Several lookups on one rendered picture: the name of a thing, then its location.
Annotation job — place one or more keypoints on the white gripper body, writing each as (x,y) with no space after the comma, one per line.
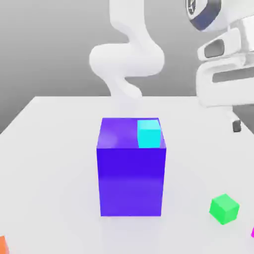
(204,89)

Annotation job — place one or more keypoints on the small orange cube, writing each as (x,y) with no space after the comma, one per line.
(3,246)

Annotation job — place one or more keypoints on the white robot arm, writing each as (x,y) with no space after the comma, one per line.
(127,59)

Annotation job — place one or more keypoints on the small cyan cube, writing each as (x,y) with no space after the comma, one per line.
(148,135)

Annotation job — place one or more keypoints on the small green cube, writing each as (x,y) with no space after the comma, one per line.
(224,209)

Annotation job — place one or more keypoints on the large purple box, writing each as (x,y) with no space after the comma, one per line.
(131,178)

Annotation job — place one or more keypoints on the small magenta cube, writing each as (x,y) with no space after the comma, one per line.
(252,232)

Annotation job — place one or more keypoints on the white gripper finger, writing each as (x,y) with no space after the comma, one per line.
(236,126)

